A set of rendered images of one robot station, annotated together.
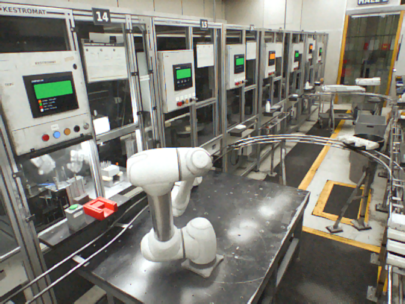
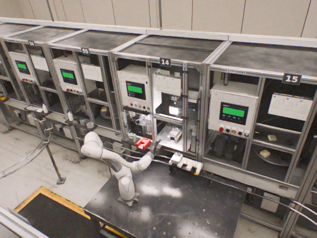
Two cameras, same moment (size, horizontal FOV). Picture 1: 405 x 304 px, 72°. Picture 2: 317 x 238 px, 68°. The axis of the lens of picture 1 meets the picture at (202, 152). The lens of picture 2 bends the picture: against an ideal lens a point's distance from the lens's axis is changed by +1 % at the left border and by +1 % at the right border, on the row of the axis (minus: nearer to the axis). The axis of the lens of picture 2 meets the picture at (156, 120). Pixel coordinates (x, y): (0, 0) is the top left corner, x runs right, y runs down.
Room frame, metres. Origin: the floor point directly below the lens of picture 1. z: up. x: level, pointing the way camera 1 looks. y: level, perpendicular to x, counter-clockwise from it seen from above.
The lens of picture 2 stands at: (1.58, -1.69, 2.84)
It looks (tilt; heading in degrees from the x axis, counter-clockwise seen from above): 34 degrees down; 88
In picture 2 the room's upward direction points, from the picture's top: 4 degrees counter-clockwise
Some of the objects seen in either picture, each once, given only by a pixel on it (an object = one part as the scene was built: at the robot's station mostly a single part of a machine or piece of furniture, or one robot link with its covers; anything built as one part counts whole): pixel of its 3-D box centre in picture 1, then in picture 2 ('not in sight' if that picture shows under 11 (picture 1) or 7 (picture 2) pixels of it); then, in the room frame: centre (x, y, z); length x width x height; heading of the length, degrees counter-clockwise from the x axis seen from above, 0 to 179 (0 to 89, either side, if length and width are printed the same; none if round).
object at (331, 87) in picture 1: (340, 105); not in sight; (6.11, -3.10, 0.48); 0.88 x 0.56 x 0.96; 75
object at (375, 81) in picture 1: (366, 97); not in sight; (6.95, -4.14, 0.48); 0.84 x 0.58 x 0.97; 155
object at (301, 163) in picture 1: (319, 136); not in sight; (5.43, -2.41, 0.01); 5.85 x 0.59 x 0.01; 147
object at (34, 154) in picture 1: (61, 144); (135, 110); (1.42, 0.75, 1.37); 0.36 x 0.04 x 0.04; 147
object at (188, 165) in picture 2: not in sight; (185, 165); (1.95, 0.27, 0.84); 0.36 x 0.14 x 0.10; 147
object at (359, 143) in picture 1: (356, 144); not in sight; (2.65, -1.56, 0.84); 0.37 x 0.14 x 0.10; 25
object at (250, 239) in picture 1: (208, 221); (166, 198); (1.68, -0.02, 0.66); 1.50 x 1.06 x 0.04; 147
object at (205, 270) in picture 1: (204, 256); (129, 196); (1.28, 0.01, 0.71); 0.22 x 0.18 x 0.06; 147
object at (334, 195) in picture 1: (343, 200); not in sight; (2.95, -1.70, 0.01); 1.00 x 0.55 x 0.01; 147
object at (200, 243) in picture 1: (199, 238); (126, 186); (1.26, 0.04, 0.85); 0.18 x 0.16 x 0.22; 99
